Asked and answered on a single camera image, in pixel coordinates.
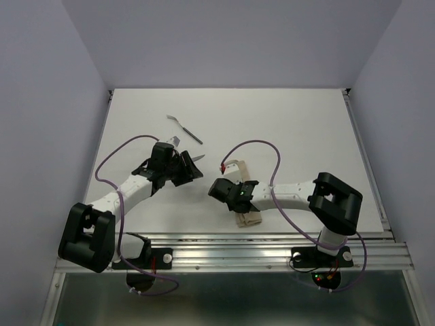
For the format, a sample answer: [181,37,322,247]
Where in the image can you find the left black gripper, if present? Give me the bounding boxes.
[163,151,203,187]

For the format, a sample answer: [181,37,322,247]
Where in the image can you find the beige cloth napkin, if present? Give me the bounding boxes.
[224,160,262,228]

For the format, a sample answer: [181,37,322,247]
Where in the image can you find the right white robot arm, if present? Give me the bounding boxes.
[223,172,363,265]

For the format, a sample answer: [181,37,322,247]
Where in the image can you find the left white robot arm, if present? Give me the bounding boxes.
[58,147,204,272]

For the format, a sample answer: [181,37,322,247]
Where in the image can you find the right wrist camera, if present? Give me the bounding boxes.
[208,178,236,203]

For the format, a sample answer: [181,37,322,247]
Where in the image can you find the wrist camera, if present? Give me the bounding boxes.
[208,178,236,203]
[147,142,175,170]

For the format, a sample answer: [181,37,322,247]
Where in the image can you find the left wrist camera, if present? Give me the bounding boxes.
[147,142,175,170]

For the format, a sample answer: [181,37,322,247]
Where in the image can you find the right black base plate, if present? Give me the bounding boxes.
[291,246,354,269]

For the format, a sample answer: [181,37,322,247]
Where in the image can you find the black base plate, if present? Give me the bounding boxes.
[126,247,173,271]
[291,246,354,269]

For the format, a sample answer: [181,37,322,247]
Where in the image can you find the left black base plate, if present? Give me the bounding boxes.
[126,247,173,271]

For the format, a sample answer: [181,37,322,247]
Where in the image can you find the aluminium right side rail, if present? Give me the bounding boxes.
[342,88,395,238]

